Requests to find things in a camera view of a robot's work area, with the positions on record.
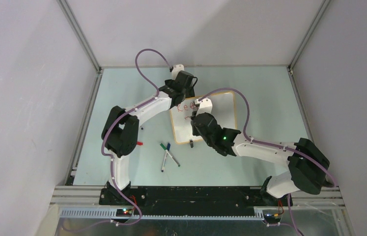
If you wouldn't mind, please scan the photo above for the whiteboard with orange frame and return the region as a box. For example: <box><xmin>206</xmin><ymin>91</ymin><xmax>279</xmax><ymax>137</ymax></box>
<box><xmin>170</xmin><ymin>91</ymin><xmax>237</xmax><ymax>145</ymax></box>

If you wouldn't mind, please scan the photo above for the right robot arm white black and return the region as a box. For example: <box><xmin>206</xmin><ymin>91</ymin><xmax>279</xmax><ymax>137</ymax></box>
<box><xmin>191</xmin><ymin>113</ymin><xmax>334</xmax><ymax>206</ymax></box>

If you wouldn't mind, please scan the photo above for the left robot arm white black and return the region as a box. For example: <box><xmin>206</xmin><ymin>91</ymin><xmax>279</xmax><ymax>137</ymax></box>
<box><xmin>101</xmin><ymin>70</ymin><xmax>198</xmax><ymax>205</ymax></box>

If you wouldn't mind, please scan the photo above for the blue marker pen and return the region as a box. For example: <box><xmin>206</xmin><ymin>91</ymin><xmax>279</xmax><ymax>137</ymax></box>
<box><xmin>160</xmin><ymin>143</ymin><xmax>170</xmax><ymax>172</ymax></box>

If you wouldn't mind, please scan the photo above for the green marker pen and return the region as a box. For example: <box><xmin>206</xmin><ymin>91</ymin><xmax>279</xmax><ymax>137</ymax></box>
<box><xmin>168</xmin><ymin>151</ymin><xmax>181</xmax><ymax>167</ymax></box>

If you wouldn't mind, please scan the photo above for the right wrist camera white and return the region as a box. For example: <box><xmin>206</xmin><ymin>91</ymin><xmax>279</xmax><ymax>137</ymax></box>
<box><xmin>193</xmin><ymin>98</ymin><xmax>213</xmax><ymax>116</ymax></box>

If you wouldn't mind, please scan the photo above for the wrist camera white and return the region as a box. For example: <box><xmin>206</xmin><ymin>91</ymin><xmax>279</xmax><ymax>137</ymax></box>
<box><xmin>193</xmin><ymin>98</ymin><xmax>213</xmax><ymax>116</ymax></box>
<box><xmin>169</xmin><ymin>64</ymin><xmax>184</xmax><ymax>80</ymax></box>

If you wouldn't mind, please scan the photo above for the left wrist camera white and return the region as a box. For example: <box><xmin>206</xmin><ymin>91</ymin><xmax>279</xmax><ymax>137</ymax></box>
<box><xmin>169</xmin><ymin>64</ymin><xmax>184</xmax><ymax>80</ymax></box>

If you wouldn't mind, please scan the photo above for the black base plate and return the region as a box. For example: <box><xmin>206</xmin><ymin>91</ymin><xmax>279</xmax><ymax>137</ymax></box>
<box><xmin>99</xmin><ymin>186</ymin><xmax>289</xmax><ymax>216</ymax></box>

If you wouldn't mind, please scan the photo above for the grey cable duct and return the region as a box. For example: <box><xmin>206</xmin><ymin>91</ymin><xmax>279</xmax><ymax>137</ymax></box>
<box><xmin>60</xmin><ymin>207</ymin><xmax>264</xmax><ymax>221</ymax></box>

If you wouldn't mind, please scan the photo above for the left aluminium corner post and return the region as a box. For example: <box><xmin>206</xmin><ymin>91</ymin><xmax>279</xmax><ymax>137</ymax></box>
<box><xmin>57</xmin><ymin>0</ymin><xmax>102</xmax><ymax>73</ymax></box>

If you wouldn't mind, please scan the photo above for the aluminium corner post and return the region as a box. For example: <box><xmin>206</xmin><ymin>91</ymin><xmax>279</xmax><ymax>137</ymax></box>
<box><xmin>57</xmin><ymin>0</ymin><xmax>102</xmax><ymax>73</ymax></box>
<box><xmin>288</xmin><ymin>0</ymin><xmax>332</xmax><ymax>75</ymax></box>

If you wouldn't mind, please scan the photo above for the aluminium frame rail front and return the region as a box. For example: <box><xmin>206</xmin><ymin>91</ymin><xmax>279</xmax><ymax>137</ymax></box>
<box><xmin>50</xmin><ymin>186</ymin><xmax>346</xmax><ymax>209</ymax></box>

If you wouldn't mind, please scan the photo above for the right aluminium corner post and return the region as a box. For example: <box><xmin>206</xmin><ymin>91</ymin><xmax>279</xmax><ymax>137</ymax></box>
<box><xmin>288</xmin><ymin>0</ymin><xmax>332</xmax><ymax>75</ymax></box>

